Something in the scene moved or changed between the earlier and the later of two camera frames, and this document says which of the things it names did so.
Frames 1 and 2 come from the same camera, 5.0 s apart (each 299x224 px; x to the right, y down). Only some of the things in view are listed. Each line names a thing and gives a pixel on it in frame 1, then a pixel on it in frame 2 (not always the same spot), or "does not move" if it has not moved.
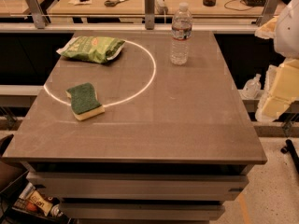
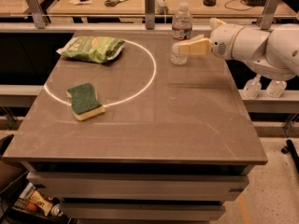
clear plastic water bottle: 180,35 does not move
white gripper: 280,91 → 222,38
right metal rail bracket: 271,6 does not move
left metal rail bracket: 35,7 does not move
